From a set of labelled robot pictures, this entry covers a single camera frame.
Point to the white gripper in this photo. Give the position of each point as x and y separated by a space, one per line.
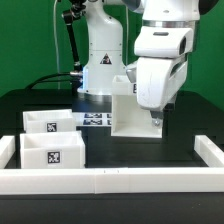
161 66

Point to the white drawer cabinet box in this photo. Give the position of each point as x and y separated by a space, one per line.
128 118

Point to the white drawer tray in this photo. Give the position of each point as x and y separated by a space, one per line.
53 150
48 121

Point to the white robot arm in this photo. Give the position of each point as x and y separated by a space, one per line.
104 38

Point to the marker tag sheet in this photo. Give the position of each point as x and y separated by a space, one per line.
92 119

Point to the white front rail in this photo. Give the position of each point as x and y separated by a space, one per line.
103 181

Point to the white rail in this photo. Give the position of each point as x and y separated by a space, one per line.
7 149
103 181
209 152

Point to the white right rail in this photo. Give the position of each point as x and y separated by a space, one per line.
209 152

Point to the white left rail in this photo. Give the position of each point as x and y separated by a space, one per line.
7 149

